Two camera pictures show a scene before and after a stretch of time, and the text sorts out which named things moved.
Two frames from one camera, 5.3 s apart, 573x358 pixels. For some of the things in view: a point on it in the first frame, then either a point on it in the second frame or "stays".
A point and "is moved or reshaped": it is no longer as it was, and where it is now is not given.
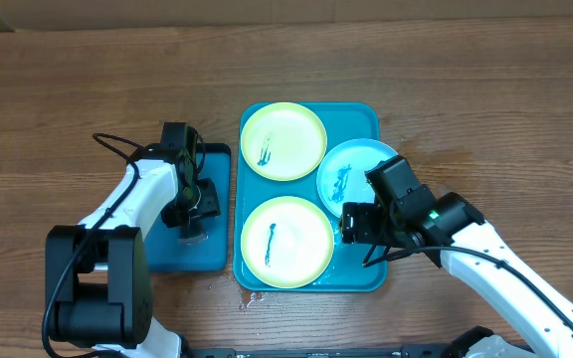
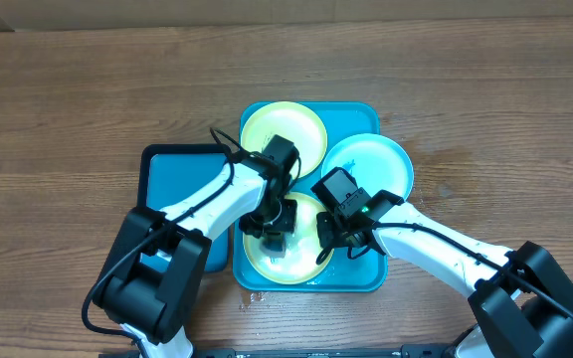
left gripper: (210, 207) to (287, 223)
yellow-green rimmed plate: (284, 141) stays
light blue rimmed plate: (341, 173) stays
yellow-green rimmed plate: (287, 242) stays
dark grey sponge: (193, 233) is moved or reshaped
